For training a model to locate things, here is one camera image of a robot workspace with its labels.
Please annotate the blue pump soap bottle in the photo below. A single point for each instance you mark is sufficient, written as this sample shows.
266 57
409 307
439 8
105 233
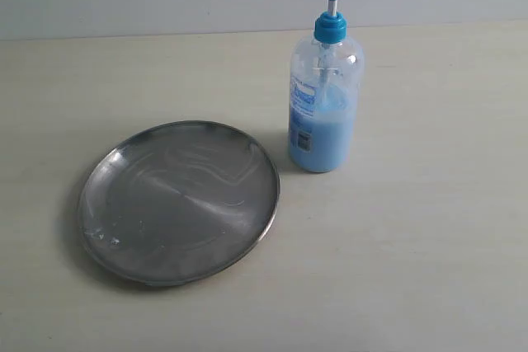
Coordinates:
326 71

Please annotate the round stainless steel plate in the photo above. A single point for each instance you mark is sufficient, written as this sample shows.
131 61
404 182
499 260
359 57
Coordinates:
178 202

